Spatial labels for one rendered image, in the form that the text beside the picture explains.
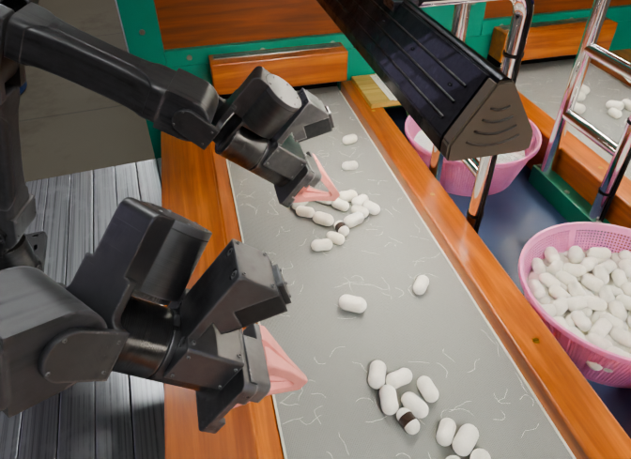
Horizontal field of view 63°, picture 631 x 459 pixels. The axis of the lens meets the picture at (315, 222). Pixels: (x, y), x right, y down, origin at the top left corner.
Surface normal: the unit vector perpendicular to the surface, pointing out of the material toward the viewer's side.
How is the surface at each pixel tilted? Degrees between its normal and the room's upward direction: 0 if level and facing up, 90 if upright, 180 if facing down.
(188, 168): 0
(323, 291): 0
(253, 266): 41
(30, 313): 19
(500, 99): 90
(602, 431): 0
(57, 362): 90
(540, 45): 90
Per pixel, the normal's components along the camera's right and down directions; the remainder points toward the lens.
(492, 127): 0.23, 0.62
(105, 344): 0.80, 0.37
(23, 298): 0.18, -0.90
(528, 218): -0.01, -0.77
